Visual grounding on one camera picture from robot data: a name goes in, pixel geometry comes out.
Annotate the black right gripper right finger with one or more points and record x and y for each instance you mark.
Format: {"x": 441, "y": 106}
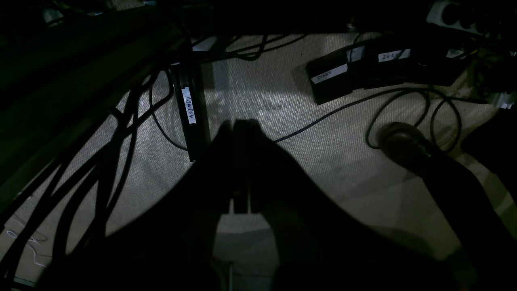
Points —
{"x": 320, "y": 246}

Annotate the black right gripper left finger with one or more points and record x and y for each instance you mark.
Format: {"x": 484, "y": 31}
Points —
{"x": 170, "y": 246}

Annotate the black chair base leg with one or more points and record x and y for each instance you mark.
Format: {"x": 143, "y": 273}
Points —
{"x": 462, "y": 200}

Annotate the black box labelled ASIMOV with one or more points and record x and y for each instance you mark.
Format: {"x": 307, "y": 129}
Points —
{"x": 189, "y": 94}

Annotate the black power brick labelled START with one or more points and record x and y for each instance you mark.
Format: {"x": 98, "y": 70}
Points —
{"x": 329, "y": 77}

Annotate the black power brick white label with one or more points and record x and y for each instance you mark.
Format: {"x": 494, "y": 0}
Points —
{"x": 385, "y": 63}

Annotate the white power strip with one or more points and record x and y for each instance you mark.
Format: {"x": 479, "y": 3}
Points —
{"x": 457, "y": 16}

